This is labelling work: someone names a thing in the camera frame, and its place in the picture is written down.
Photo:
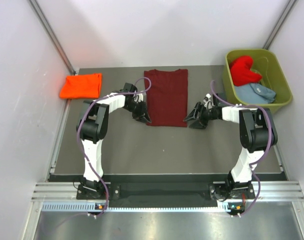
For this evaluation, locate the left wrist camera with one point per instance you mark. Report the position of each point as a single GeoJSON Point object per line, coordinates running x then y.
{"type": "Point", "coordinates": [139, 98]}

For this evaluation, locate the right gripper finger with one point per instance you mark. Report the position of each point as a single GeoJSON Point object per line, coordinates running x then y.
{"type": "Point", "coordinates": [194, 113]}
{"type": "Point", "coordinates": [198, 124]}

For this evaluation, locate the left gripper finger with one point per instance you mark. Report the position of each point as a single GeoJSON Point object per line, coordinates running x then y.
{"type": "Point", "coordinates": [145, 117]}
{"type": "Point", "coordinates": [139, 119]}

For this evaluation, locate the grey slotted cable duct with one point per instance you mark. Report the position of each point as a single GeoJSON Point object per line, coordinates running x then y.
{"type": "Point", "coordinates": [95, 207]}

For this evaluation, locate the aluminium frame rail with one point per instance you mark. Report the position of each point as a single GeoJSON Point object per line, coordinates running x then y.
{"type": "Point", "coordinates": [267, 191]}

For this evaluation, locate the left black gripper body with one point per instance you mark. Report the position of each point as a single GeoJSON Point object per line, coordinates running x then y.
{"type": "Point", "coordinates": [137, 109]}

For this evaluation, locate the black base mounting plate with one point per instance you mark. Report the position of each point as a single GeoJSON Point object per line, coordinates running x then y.
{"type": "Point", "coordinates": [218, 192]}

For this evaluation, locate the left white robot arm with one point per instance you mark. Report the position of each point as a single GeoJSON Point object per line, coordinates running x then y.
{"type": "Point", "coordinates": [92, 129]}

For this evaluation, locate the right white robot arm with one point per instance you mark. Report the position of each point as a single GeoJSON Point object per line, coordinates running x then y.
{"type": "Point", "coordinates": [257, 133]}

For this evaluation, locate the blue t shirt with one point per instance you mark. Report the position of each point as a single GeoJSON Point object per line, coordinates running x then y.
{"type": "Point", "coordinates": [255, 93]}

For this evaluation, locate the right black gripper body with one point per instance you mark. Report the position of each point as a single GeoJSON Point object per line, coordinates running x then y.
{"type": "Point", "coordinates": [207, 114]}

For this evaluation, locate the bright red t shirt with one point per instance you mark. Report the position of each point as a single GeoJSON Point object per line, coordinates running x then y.
{"type": "Point", "coordinates": [241, 73]}

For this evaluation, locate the green plastic bin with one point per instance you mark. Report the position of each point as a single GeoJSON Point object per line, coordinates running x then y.
{"type": "Point", "coordinates": [266, 63]}

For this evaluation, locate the dark red t shirt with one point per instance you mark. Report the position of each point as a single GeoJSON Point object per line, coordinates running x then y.
{"type": "Point", "coordinates": [167, 98]}

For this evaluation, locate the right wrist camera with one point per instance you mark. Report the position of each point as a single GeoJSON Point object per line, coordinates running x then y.
{"type": "Point", "coordinates": [208, 103]}

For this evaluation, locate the orange folded t shirt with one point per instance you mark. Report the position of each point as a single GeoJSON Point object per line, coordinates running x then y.
{"type": "Point", "coordinates": [86, 86]}

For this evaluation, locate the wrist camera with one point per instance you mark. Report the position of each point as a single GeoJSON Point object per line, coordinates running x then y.
{"type": "Point", "coordinates": [208, 103]}
{"type": "Point", "coordinates": [139, 98]}

